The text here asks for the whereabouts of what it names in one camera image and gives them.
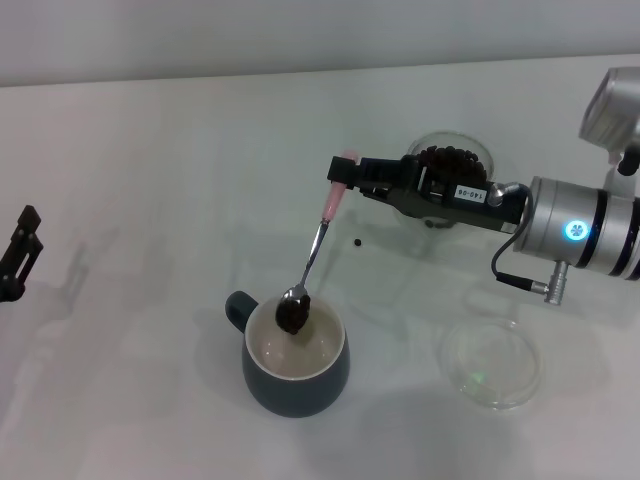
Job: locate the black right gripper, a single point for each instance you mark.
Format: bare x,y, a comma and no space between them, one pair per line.
450,207

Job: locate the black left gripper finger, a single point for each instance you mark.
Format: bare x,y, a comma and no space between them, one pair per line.
22,260

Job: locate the spooned coffee beans portion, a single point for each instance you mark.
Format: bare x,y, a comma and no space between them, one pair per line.
292,315

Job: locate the dark blue mug cream inside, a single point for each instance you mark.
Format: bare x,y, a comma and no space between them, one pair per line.
295,395

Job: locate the coffee beans heap in glass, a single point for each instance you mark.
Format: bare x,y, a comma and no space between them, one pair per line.
450,157

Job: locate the double-walled clear glass cup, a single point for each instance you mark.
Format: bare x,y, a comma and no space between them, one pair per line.
482,150

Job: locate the clear glass saucer dish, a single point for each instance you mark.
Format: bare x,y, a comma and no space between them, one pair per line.
530,360

